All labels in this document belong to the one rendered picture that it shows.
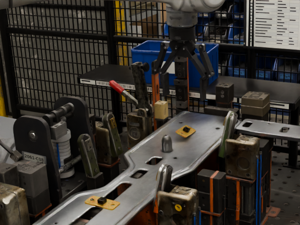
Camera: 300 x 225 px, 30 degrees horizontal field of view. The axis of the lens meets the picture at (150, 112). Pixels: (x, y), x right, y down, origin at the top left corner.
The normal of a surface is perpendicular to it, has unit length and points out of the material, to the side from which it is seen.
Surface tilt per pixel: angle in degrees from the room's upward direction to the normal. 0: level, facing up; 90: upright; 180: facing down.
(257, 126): 0
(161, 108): 90
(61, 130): 90
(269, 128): 0
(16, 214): 90
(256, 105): 89
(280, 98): 0
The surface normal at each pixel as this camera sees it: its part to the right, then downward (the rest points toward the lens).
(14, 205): 0.87, 0.13
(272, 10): -0.48, 0.33
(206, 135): -0.05, -0.94
